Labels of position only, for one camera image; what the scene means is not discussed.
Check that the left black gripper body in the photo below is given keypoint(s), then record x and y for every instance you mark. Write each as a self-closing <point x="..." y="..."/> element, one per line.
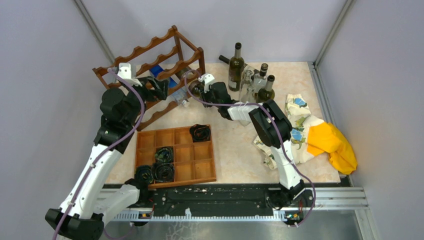
<point x="149" y="94"/>

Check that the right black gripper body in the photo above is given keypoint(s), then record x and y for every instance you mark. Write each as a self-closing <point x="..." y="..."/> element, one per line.
<point x="208" y="97"/>

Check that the dark wine bottle beige label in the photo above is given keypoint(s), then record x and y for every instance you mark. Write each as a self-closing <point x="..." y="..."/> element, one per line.
<point x="194" y="85"/>

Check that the blue square glass bottle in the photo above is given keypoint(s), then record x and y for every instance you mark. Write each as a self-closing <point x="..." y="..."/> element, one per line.
<point x="180" y="96"/>

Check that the dark wine bottle grey label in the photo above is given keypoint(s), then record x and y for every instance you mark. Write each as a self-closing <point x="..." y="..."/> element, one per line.
<point x="236" y="68"/>

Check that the brown wooden wine rack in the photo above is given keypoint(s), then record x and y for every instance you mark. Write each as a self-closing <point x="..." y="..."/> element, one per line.
<point x="172" y="32"/>

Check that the wooden compartment tray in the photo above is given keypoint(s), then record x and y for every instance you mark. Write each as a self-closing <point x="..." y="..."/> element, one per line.
<point x="194" y="162"/>

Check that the clear glass bottle front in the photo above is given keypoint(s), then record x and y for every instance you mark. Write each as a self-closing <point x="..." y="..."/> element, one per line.
<point x="247" y="95"/>

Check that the clear glass bottle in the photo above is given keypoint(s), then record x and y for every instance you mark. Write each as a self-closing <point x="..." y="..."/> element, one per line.
<point x="247" y="95"/>
<point x="245" y="82"/>

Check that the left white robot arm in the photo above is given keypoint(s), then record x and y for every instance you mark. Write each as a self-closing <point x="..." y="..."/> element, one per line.
<point x="82" y="216"/>

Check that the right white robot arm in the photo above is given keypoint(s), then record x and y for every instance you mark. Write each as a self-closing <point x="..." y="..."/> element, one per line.
<point x="271" y="125"/>

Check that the clear glass bottle back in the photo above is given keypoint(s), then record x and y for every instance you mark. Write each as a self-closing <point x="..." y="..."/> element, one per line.
<point x="245" y="82"/>

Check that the dark green wine bottle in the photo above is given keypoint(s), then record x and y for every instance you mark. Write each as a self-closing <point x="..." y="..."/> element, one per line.
<point x="267" y="92"/>

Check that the rolled tie orange pattern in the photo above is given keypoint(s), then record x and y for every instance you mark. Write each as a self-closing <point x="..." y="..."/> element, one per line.
<point x="200" y="133"/>

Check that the rolled dark blue tie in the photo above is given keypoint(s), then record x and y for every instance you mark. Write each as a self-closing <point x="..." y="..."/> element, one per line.
<point x="163" y="172"/>

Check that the rolled dark green tie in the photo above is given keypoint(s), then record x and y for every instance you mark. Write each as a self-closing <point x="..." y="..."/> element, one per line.
<point x="143" y="173"/>

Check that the dinosaur print white cloth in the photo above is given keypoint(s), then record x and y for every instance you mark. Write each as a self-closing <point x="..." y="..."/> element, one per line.
<point x="301" y="119"/>

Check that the yellow cloth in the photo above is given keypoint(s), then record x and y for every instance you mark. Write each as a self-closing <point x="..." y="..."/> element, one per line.
<point x="326" y="138"/>

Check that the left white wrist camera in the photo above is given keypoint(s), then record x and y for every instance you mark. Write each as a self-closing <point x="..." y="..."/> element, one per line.
<point x="127" y="72"/>

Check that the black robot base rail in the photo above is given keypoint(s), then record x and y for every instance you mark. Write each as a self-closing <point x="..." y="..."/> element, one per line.
<point x="241" y="203"/>

